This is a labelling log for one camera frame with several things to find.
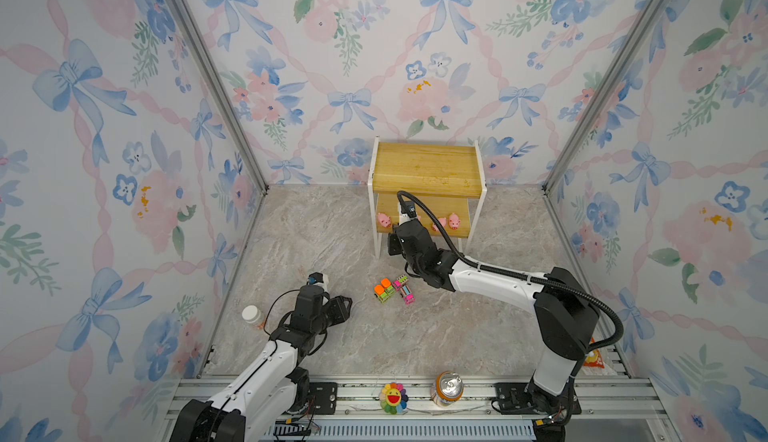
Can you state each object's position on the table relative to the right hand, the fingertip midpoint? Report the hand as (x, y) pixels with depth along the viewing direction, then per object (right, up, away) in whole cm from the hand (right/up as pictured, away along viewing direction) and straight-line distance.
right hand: (393, 224), depth 85 cm
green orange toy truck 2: (-2, -19, +5) cm, 19 cm away
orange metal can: (+12, -36, -19) cm, 43 cm away
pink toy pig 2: (+14, +1, +2) cm, 15 cm away
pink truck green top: (+1, -18, +5) cm, 19 cm away
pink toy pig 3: (+18, +1, +2) cm, 18 cm away
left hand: (-13, -22, +1) cm, 26 cm away
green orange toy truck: (-3, -20, +5) cm, 21 cm away
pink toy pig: (-3, +1, +1) cm, 3 cm away
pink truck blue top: (+4, -21, +4) cm, 21 cm away
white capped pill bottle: (-38, -24, -5) cm, 45 cm away
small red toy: (+53, -35, -7) cm, 64 cm away
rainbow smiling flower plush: (0, -42, -12) cm, 44 cm away
